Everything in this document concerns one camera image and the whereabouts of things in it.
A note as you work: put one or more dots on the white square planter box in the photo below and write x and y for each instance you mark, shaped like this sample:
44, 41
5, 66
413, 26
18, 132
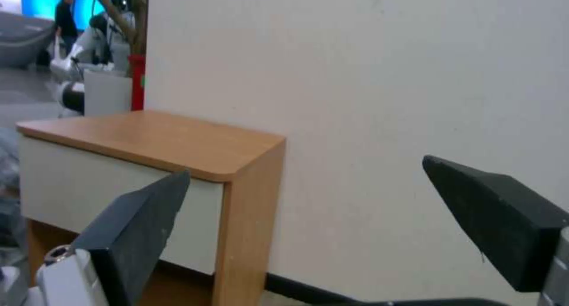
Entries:
106, 92

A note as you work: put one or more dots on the wooden bedside cabinet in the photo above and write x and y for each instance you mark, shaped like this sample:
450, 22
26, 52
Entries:
186, 172

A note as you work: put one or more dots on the bare brown tree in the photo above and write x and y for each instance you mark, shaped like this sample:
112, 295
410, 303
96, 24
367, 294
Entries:
131, 15

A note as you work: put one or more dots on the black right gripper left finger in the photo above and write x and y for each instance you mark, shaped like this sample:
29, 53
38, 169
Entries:
133, 232

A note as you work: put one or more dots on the red post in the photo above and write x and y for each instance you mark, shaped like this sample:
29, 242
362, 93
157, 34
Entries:
137, 82

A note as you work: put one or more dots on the person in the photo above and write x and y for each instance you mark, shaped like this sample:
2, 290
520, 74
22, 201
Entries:
66, 17

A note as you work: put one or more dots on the grey curved sofa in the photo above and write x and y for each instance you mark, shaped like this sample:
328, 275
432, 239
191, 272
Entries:
20, 35

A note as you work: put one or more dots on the black baseboard strip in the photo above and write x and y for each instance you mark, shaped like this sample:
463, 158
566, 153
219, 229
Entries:
320, 291

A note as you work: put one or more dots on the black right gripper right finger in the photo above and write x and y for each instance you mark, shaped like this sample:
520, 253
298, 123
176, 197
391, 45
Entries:
498, 219

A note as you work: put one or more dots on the white cabinet drawer front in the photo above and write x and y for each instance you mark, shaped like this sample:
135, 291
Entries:
80, 182

